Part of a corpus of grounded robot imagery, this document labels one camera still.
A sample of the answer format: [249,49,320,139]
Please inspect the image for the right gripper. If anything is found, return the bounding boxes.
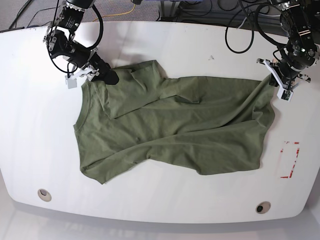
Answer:
[65,61,120,85]

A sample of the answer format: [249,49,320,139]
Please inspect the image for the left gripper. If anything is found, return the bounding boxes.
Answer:
[256,58,311,102]

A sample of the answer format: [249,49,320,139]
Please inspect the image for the green t-shirt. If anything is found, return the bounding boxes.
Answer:
[74,60,275,184]

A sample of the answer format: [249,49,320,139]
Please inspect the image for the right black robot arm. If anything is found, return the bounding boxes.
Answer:
[43,0,119,89]

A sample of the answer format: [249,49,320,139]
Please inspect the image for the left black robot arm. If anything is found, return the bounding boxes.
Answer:
[228,0,320,102]

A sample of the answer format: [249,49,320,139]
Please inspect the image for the red tape rectangle marking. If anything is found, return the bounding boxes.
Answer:
[277,141,300,179]

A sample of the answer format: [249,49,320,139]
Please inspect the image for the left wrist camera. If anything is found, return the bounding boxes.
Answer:
[281,90,293,102]

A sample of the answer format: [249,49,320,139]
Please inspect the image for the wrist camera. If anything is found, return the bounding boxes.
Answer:
[281,90,293,102]
[65,76,77,89]

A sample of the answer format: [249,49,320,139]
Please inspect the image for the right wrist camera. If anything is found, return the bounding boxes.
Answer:
[65,76,77,89]

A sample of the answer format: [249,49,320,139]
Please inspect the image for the yellow cable on floor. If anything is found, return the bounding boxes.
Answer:
[92,2,137,23]

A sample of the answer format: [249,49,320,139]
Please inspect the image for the right table cable grommet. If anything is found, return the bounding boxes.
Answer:
[255,201,271,215]

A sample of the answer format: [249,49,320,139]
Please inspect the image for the table cable grommet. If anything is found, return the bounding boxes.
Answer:
[255,201,271,215]
[37,189,52,202]

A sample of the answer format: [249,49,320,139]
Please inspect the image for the left table cable grommet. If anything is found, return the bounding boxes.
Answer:
[37,189,52,202]

